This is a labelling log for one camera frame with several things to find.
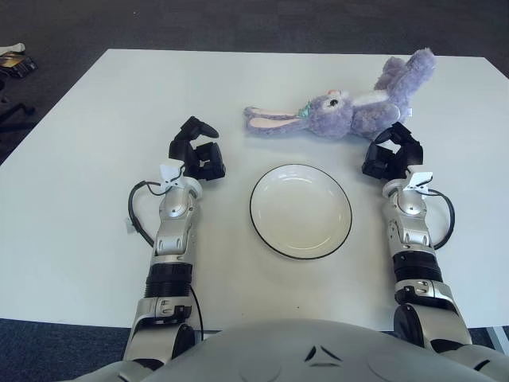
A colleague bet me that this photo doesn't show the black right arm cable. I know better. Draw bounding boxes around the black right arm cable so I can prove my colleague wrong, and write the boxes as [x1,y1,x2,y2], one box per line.
[427,189,455,250]

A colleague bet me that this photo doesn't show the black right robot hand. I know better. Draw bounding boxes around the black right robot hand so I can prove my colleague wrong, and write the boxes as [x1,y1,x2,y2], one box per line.
[360,121,425,183]

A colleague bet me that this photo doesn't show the grey robot torso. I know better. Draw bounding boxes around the grey robot torso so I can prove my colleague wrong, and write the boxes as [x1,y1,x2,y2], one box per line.
[71,318,509,382]

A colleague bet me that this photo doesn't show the black and gold package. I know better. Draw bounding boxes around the black and gold package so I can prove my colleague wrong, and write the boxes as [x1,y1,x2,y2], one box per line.
[0,53,39,79]

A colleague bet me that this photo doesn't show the white table leg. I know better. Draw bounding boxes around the white table leg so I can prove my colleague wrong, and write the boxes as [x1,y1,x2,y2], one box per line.
[487,325,509,359]

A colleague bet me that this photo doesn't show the white plate with black rim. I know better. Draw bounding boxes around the white plate with black rim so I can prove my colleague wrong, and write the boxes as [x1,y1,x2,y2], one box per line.
[249,163,354,262]

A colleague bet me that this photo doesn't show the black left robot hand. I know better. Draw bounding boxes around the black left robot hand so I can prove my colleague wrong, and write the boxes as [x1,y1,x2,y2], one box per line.
[168,115,227,181]

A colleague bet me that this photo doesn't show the black office chair base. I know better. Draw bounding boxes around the black office chair base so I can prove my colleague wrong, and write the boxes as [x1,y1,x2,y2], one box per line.
[0,79,37,136]

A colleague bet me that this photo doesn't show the purple plush bunny doll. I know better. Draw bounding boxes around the purple plush bunny doll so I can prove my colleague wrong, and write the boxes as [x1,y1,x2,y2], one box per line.
[243,47,438,141]

